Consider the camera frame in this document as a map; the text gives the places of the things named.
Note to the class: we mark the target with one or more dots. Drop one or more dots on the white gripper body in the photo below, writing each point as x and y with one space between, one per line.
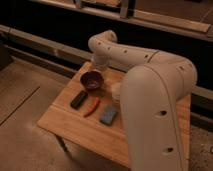
99 62

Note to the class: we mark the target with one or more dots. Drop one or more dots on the dark purple ceramic bowl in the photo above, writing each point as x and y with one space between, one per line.
91 80

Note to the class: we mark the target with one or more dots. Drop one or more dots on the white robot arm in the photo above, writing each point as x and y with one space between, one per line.
155 81

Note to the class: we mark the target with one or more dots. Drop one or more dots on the white cup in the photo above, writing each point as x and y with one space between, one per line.
115 91

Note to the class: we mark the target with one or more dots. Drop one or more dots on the orange chili pepper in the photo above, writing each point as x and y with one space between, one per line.
93 107

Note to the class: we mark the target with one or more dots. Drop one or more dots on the black rectangular block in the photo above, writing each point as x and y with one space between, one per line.
79 99

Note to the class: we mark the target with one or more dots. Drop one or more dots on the blue sponge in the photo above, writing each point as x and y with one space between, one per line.
108 116

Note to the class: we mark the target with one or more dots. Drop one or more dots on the wooden table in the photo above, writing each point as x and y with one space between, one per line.
108 141

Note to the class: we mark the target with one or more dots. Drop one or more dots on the metal window rail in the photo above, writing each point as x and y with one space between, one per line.
185 27

